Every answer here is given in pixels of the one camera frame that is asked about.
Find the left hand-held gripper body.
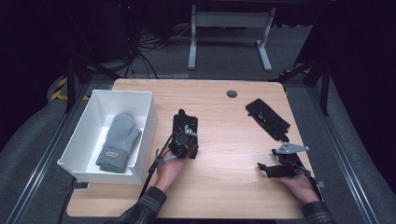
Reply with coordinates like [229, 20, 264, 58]
[169, 124, 200, 160]

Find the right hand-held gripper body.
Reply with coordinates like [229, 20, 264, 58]
[271, 142, 312, 179]

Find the black glove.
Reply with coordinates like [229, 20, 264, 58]
[245, 98, 291, 144]
[172, 108, 200, 160]

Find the grey mitten with label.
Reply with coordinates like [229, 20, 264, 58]
[95, 111, 143, 175]

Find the white box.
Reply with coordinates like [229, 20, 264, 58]
[56, 89, 158, 186]

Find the person's right hand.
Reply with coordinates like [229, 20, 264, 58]
[277, 174, 322, 205]

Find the person's left hand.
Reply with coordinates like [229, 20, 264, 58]
[154, 150, 189, 193]

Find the black metal stand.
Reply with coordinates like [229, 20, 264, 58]
[269, 55, 332, 117]
[64, 54, 120, 114]

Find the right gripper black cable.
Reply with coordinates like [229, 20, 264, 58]
[293, 166, 324, 201]

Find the aluminium floor rail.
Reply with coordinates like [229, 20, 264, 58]
[306, 87, 381, 224]
[5, 83, 92, 224]

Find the bundle of floor cables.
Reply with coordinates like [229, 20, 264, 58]
[122, 22, 191, 79]

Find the white desk frame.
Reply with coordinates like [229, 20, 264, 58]
[187, 4, 277, 72]

